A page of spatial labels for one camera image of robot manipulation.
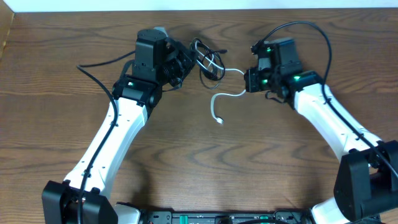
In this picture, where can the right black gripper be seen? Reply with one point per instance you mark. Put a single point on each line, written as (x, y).
(251, 76)

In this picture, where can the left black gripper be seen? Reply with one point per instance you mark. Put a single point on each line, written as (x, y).
(183, 53)

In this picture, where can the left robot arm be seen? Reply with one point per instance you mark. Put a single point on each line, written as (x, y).
(83, 196)

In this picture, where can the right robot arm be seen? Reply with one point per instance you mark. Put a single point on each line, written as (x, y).
(366, 183)

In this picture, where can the cardboard box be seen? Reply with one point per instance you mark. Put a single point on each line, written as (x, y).
(6, 19)

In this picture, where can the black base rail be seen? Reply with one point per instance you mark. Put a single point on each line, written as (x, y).
(172, 217)

